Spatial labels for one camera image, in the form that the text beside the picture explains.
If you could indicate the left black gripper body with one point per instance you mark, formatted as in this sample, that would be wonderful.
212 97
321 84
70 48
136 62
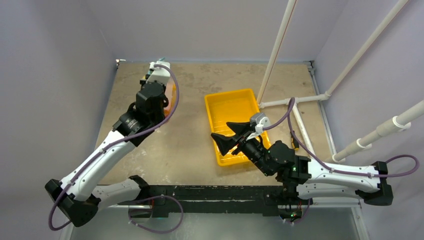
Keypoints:
160 116

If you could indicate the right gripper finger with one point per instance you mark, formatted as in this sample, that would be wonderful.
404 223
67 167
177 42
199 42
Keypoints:
226 143
240 128

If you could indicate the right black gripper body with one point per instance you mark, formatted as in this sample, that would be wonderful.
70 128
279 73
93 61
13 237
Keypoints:
241 139

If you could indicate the orange fruit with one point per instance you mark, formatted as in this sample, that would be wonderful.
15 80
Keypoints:
170 93

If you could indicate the clear zip bag blue zipper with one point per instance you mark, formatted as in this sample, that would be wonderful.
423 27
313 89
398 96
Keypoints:
156 118

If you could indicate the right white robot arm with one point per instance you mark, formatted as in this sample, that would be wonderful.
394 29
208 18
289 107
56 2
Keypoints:
304 177

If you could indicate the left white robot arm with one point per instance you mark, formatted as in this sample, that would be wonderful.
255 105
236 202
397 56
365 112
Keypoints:
78 196

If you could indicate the yellow plastic tray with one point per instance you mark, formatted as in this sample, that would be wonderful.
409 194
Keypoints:
231 106

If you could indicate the black yellow screwdriver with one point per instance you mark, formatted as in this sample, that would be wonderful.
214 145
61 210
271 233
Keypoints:
294 142

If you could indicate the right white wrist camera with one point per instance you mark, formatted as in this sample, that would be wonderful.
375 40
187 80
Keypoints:
259 122

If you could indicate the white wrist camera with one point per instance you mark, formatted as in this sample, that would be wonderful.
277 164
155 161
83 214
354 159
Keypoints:
158 74
259 122

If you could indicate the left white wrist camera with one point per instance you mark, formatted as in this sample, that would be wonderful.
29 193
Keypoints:
158 74

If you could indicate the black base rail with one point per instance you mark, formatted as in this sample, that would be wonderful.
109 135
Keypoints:
265 200

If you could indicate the aluminium frame rail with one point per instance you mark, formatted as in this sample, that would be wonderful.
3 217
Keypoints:
342 202

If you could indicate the white pvc pipe frame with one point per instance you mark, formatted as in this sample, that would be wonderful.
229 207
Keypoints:
372 63

